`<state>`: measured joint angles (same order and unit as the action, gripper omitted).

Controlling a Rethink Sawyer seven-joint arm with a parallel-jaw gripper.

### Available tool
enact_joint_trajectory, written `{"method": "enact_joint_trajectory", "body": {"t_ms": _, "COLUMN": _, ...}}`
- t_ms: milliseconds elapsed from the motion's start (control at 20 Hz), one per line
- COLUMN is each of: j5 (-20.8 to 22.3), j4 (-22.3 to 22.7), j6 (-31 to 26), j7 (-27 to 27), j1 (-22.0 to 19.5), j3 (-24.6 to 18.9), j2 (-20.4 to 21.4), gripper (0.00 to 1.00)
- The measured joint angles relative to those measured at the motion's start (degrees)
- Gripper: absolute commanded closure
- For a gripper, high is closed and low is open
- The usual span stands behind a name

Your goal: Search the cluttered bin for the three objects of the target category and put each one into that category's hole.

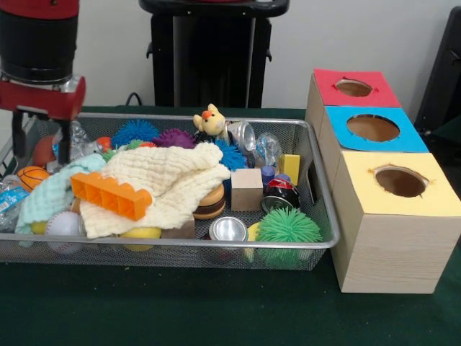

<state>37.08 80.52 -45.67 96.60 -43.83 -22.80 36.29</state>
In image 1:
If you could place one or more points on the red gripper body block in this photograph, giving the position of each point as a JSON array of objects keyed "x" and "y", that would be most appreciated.
[{"x": 43, "y": 99}]

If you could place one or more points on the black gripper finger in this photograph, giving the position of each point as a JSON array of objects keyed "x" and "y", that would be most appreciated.
[
  {"x": 64, "y": 142},
  {"x": 18, "y": 135}
]

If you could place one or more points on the mint green knitted cloth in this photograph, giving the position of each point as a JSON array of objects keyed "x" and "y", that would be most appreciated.
[{"x": 47, "y": 194}]

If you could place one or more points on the orange plastic compartment tray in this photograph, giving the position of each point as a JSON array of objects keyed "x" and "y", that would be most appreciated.
[{"x": 108, "y": 194}]

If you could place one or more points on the blue spiky ball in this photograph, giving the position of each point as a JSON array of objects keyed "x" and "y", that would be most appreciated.
[{"x": 135, "y": 131}]

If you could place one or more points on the cream waffle cloth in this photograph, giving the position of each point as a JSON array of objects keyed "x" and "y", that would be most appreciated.
[{"x": 158, "y": 173}]

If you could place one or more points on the toy hamburger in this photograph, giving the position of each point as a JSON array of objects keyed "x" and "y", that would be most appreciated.
[{"x": 210, "y": 205}]

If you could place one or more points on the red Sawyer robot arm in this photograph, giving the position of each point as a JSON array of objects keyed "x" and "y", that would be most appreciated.
[{"x": 39, "y": 39}]

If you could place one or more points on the wooden box with three holes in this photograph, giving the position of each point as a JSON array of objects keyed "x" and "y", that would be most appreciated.
[{"x": 392, "y": 245}]

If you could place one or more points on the small orange basketball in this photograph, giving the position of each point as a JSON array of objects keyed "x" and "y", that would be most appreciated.
[{"x": 32, "y": 177}]

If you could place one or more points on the purple spiky ball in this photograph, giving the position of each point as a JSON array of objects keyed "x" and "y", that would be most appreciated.
[{"x": 174, "y": 138}]

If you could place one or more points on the yellow plush duck toy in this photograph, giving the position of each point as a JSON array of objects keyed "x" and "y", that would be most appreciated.
[{"x": 210, "y": 120}]

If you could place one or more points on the plain wooden cube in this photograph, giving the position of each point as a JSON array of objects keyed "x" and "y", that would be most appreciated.
[{"x": 246, "y": 189}]

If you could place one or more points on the dark green table cloth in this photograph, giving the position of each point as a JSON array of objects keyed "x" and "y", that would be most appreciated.
[{"x": 216, "y": 306}]

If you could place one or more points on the large green spiky ball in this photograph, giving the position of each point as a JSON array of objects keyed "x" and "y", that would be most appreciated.
[{"x": 288, "y": 227}]

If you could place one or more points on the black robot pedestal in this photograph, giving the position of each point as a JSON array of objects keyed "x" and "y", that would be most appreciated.
[{"x": 212, "y": 54}]

